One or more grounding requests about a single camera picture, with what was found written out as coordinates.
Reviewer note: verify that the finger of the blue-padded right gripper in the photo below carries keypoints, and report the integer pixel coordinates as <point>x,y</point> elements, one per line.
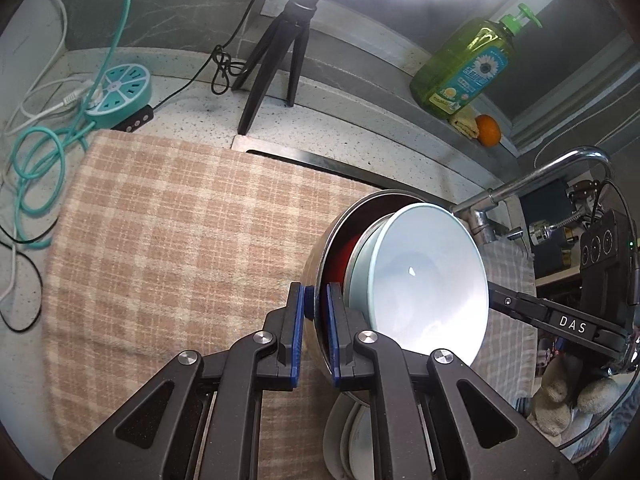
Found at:
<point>432,416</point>

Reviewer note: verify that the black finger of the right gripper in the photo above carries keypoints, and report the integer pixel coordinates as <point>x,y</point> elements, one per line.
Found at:
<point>555,319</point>

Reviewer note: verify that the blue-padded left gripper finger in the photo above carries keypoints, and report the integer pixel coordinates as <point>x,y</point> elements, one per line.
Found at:
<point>198,416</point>

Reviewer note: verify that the white plate with grey leaves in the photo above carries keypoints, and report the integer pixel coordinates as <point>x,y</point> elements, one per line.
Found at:
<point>347,440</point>

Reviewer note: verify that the plain white bowl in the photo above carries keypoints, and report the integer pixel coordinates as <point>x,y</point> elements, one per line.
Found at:
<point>419,279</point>

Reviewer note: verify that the red steel-lined bowl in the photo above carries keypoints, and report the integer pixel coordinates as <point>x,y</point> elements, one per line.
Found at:
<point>334,271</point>

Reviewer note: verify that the stainless steel bowl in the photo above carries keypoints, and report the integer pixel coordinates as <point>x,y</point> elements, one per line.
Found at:
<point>354,219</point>

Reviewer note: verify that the chrome kitchen faucet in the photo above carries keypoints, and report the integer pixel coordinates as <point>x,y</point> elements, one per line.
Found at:
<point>474,210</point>

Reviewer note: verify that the gloved hand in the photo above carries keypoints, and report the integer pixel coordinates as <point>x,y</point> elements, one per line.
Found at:
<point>561,408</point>

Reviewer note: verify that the grey checked cloth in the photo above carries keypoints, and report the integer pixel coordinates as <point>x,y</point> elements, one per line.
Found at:
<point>507,357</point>

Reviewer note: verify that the pink checked cloth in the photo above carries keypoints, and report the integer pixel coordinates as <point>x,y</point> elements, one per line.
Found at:
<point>166,246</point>

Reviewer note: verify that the orange fruit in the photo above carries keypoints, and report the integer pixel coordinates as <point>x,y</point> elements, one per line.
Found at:
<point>488,131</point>

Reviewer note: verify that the yellow sponge cloth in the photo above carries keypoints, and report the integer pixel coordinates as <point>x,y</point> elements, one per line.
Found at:
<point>465,123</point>

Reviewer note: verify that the green dish soap bottle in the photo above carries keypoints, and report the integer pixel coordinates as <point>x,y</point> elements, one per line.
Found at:
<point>467,63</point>

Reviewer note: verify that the teal round power strip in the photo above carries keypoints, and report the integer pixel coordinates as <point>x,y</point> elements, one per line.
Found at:
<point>125,89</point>

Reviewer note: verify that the black tripod stand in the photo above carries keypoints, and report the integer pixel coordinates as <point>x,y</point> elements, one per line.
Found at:
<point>290,29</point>

